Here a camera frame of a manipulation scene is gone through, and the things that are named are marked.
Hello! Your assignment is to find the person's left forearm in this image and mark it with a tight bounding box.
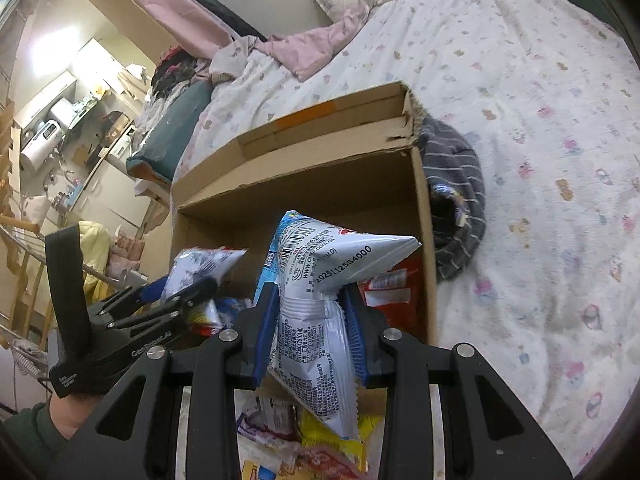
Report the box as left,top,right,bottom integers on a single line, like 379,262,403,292
0,394,106,480

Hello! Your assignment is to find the pink blanket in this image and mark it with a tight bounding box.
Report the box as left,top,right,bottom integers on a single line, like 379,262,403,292
209,0,506,83

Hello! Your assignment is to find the yellow red snack packet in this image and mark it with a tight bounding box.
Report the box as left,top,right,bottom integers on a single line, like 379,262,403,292
187,300,226,337

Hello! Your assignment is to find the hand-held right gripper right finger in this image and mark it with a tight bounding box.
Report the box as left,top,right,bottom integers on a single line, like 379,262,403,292
340,282,573,480

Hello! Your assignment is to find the pink cloth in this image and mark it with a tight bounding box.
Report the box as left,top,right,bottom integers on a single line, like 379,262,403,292
107,235,148,281

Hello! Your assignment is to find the black curved bar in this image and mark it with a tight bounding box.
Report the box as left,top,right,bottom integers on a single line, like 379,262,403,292
132,0,268,42

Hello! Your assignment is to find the pink red snack packet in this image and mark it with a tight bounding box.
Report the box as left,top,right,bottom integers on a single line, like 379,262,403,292
295,442,366,480

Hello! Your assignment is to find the cardboard box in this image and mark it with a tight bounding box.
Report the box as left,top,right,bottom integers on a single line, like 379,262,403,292
170,81,441,411

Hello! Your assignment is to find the small white blue snack packet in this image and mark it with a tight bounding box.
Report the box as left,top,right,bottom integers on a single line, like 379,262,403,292
165,246,248,303

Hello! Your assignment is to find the yellow blue snack packet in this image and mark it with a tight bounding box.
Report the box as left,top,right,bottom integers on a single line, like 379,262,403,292
239,460,281,480

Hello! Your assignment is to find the pink curtain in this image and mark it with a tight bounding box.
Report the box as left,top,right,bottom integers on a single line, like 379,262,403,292
95,0,236,58

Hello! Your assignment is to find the teal cushion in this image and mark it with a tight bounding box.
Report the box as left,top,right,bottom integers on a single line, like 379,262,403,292
126,80,216,181

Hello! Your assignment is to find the yellow cloth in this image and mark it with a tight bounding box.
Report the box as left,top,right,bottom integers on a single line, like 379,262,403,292
77,220,113,306

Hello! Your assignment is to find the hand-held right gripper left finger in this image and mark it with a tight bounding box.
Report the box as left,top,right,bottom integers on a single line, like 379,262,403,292
47,281,281,480

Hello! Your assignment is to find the wooden drying rack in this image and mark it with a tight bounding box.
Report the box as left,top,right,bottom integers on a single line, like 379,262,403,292
0,212,63,351

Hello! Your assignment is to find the white kitchen appliance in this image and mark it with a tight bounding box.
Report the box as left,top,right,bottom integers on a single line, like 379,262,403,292
47,97,78,126

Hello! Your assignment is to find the white water heater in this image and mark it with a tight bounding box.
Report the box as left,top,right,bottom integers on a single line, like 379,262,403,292
19,119,68,173

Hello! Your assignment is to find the white purple snack packet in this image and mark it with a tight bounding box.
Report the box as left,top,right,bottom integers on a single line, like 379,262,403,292
235,392,301,443

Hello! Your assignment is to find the white printed bed blanket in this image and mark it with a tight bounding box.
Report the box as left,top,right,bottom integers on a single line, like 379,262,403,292
172,0,640,476

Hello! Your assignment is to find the pile of clothes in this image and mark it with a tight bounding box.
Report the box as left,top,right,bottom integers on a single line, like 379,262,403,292
135,45,216,126

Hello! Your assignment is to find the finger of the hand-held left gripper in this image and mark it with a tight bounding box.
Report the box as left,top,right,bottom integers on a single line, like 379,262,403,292
100,274,171,317
107,276,220,331

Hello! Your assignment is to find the large white blue snack packet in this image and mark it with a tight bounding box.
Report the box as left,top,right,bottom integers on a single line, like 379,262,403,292
267,210,422,443

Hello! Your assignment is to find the red snack packet white label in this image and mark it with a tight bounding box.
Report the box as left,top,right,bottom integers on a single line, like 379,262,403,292
359,255,426,341

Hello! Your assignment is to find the white cabinet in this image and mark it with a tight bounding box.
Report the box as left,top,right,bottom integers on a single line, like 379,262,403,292
65,155,156,241

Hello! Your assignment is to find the yellow snack bag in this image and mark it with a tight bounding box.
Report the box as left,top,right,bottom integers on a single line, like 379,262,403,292
298,400,386,476

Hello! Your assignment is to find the grey striped cloth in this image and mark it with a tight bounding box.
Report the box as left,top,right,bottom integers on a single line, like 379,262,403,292
417,115,487,283

